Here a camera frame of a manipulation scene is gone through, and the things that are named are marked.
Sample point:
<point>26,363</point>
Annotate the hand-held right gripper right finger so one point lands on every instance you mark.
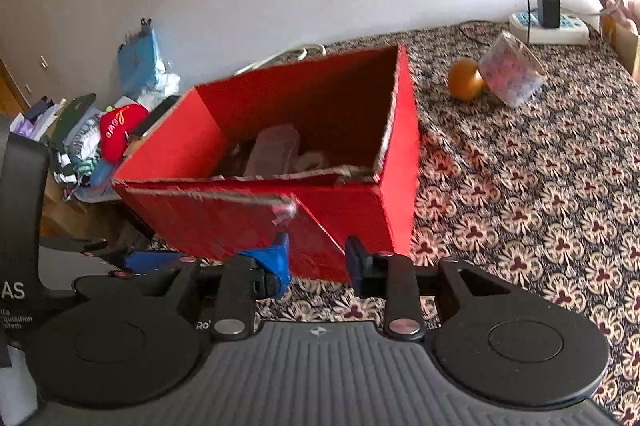
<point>355,266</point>

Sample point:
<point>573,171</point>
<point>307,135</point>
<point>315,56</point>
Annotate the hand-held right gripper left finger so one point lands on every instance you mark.
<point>272,258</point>

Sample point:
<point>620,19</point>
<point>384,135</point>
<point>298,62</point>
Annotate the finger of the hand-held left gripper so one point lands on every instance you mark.
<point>145,260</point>

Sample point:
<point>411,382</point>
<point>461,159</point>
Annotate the red cardboard box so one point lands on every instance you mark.
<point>340,216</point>

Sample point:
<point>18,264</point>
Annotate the orange ball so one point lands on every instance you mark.
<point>462,81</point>

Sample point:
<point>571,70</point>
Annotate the patterned measuring cup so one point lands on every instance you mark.
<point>515,76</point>

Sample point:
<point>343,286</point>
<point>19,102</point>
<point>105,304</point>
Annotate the red heart pillow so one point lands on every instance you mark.
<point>117,131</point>

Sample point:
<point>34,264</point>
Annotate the pile of clothes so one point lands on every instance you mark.
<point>75,141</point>

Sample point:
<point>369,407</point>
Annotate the white plastic bag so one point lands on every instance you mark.
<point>157,88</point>

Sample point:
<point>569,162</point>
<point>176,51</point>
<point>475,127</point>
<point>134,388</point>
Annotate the floral patterned tablecloth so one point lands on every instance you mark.
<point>525,186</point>

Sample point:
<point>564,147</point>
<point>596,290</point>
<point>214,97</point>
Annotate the blue plastic bag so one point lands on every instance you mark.
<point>140,56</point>

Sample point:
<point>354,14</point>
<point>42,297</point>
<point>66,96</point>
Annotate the black charger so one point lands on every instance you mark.
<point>548,8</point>

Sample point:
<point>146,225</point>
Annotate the white power strip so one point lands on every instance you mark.
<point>575,28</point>

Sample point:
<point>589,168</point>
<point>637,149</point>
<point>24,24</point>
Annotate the brown paper bag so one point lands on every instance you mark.
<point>627,48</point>

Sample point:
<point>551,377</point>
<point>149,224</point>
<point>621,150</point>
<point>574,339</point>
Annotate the pink plush toy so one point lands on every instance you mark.
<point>611,1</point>

